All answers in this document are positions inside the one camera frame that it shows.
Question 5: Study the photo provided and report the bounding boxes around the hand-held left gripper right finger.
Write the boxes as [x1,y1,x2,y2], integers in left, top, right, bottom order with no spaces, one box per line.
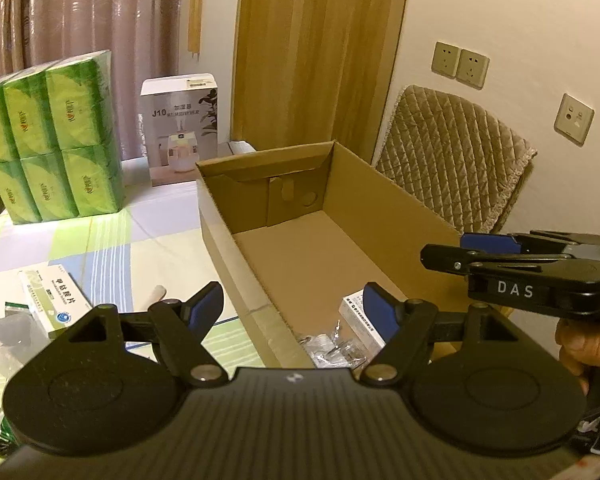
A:
[361,282,518,388]

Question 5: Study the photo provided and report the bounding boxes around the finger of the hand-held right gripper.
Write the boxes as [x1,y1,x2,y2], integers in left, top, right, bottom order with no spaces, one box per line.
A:
[420,243,573,278]
[459,230,600,257]

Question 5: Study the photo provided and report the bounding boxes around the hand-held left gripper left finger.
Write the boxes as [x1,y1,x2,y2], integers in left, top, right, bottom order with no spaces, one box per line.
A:
[67,281,228,387]

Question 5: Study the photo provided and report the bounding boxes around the small white medicine box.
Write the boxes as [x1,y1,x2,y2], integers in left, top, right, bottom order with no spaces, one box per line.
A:
[340,292,388,348]

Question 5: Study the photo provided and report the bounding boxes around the cardboard box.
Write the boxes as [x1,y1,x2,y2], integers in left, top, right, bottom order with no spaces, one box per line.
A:
[195,140,513,368]

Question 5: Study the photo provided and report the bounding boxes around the desktop with checked tablecloth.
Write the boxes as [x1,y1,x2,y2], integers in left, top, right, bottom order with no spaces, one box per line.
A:
[0,142,331,461]

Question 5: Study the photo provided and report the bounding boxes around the person's right hand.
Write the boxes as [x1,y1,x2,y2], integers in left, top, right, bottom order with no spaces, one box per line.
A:
[555,316,600,396]

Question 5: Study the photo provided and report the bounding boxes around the green and white medicine box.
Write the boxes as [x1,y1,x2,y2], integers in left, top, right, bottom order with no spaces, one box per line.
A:
[19,265,93,341]

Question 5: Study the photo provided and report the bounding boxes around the white humidifier box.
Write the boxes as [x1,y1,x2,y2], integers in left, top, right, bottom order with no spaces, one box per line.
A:
[140,74,220,188]

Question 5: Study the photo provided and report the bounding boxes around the clear plastic container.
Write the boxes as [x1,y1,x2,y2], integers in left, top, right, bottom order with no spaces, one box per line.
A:
[0,310,46,367]

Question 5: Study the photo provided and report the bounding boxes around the bundle of green tissue packs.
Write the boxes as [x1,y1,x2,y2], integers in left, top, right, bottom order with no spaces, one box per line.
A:
[0,50,126,226]

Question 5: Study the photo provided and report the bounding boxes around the wooden door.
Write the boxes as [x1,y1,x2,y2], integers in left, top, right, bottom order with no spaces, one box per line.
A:
[230,0,413,153]

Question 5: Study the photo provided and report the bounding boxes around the pinkish brown curtain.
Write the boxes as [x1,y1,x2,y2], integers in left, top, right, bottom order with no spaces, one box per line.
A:
[0,0,186,161]

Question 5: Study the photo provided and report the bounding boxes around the beige wall socket with round port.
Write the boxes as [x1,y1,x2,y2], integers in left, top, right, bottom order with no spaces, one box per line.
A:
[553,93,595,147]

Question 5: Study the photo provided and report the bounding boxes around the wooden wall strip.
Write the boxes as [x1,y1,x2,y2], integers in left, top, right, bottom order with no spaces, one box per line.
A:
[187,0,204,58]

